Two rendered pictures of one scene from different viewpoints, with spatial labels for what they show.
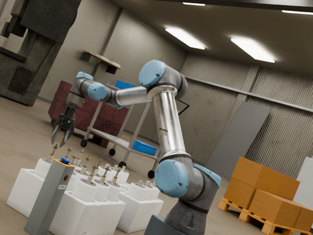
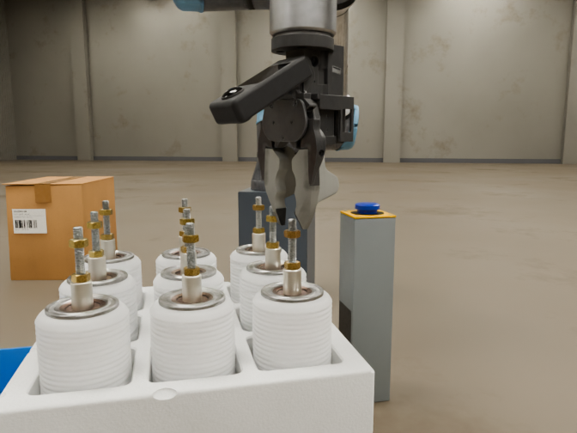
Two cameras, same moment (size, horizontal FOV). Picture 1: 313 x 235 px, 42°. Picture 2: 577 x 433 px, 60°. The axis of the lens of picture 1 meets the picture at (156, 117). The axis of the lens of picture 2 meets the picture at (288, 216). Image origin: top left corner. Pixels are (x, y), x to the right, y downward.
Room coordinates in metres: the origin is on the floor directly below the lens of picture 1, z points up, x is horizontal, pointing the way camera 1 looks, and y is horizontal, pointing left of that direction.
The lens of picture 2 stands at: (2.30, 0.84, 0.43)
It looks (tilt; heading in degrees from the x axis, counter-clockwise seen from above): 9 degrees down; 233
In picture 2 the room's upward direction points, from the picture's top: straight up
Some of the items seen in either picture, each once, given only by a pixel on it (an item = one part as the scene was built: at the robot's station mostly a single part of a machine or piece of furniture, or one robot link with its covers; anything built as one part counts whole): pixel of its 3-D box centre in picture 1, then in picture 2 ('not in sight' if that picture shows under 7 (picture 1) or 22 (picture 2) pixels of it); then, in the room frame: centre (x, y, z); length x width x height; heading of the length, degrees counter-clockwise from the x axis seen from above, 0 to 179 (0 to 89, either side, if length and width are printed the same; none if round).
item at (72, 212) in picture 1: (69, 203); (191, 382); (2.01, 0.23, 0.09); 0.39 x 0.39 x 0.18; 66
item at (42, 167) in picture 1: (41, 179); (292, 363); (1.95, 0.38, 0.16); 0.10 x 0.10 x 0.18
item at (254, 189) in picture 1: (274, 200); not in sight; (4.96, -1.69, 0.33); 1.11 x 0.79 x 0.65; 130
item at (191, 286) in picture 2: not in sight; (191, 288); (2.06, 0.34, 0.26); 0.02 x 0.02 x 0.03
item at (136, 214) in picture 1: (119, 202); not in sight; (2.51, 0.00, 0.09); 0.39 x 0.39 x 0.18; 68
